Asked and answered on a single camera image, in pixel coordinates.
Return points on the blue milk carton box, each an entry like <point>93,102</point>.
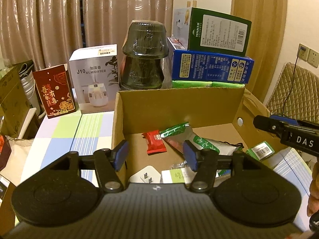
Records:
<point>188,65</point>

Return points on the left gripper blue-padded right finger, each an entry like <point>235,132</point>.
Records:
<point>204,163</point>

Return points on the white power adapter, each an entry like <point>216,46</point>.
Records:
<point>146,175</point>

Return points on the person's right hand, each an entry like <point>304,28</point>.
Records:
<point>313,202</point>

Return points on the red gift box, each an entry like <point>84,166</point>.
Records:
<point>55,92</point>

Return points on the quilted beige chair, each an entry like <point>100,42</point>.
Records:
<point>295,94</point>

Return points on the white humidifier box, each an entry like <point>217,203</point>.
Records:
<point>94,76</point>

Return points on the small green barcode box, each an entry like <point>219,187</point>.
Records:
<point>261,151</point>

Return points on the dark green tea box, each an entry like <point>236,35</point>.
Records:
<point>210,31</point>

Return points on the clear plastic packet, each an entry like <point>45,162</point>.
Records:
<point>179,165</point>

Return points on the blue white flat tin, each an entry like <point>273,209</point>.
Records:
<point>223,172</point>

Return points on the dark stacked wrapped bowls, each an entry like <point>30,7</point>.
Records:
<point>144,49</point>

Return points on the wall power socket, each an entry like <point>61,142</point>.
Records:
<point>308,55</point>

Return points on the silver green tea bag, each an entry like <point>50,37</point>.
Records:
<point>176,136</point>

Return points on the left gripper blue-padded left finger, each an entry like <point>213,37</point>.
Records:
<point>107,163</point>

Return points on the white medicine box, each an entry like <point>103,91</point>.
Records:
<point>181,175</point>

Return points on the beige pleated curtain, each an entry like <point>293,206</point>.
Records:
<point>47,32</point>

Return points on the red candy packet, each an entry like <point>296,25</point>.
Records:
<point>154,142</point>

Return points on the yellow wooden curtain panel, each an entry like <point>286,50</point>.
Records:
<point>268,21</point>

